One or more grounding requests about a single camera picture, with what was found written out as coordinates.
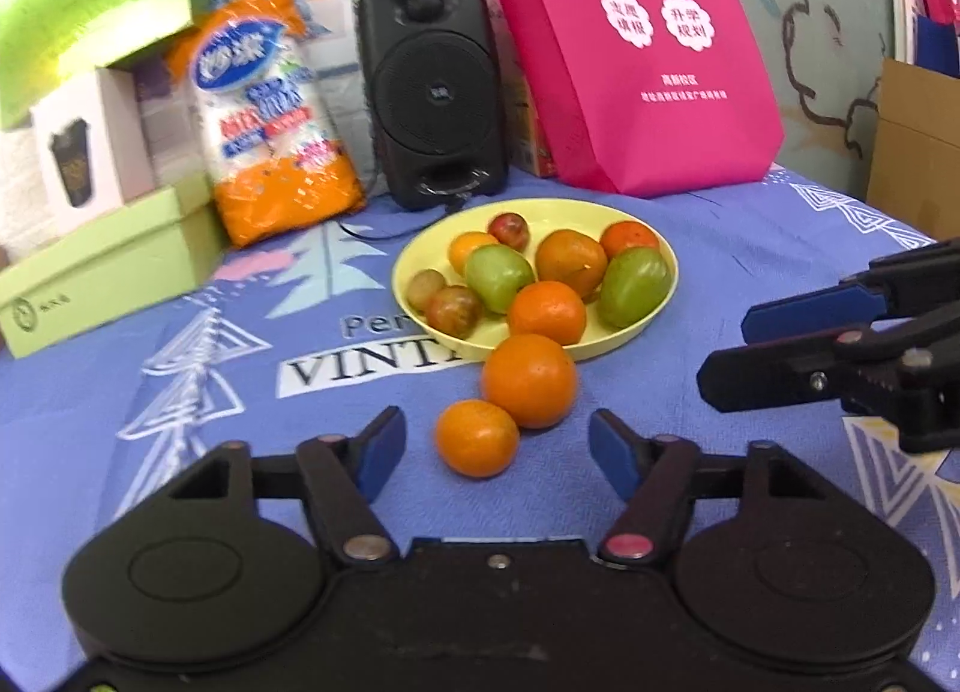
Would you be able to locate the pink tote bag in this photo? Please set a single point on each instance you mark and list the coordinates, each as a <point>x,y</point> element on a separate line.
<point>637,122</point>

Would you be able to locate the small orange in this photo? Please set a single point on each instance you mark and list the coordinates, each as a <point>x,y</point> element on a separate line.
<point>474,249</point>
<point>478,437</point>

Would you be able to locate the red green plum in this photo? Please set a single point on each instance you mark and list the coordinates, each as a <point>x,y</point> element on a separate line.
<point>426,287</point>
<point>509,231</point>
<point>454,309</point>

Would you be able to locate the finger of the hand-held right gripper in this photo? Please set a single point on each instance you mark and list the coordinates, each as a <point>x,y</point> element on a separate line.
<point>810,313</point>
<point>765,373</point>

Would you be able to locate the shiny green gift box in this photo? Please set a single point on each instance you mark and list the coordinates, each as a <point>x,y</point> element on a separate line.
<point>82,2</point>

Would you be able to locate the black speaker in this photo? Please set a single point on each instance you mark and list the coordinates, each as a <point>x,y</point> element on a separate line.
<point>431,92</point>

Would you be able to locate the pale green shoe box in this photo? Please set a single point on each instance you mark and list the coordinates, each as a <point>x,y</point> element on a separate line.
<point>97,272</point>

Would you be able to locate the orange white snack bag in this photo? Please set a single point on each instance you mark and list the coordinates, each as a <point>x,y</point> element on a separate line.
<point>277,189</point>

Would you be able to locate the green mango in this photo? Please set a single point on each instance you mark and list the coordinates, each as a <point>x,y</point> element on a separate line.
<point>634,285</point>
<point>499,277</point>

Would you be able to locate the stacked cardboard boxes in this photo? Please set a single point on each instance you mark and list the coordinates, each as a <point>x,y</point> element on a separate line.
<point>915,144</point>

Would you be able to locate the blue printed tablecloth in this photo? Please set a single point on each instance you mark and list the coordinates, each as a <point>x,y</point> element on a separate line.
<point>750,242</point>

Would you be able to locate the orange printed carton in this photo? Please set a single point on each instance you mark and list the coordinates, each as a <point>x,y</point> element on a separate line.
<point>536,137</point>

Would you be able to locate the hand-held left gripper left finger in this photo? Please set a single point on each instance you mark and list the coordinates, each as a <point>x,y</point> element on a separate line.
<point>382,448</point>

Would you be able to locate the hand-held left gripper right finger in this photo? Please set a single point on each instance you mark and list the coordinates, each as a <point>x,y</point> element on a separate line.
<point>611,448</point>

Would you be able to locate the white cup box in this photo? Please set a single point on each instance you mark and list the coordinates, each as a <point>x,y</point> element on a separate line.
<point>97,144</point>

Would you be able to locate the yellow plastic plate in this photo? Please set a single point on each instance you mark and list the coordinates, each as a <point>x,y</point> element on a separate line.
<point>435,249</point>

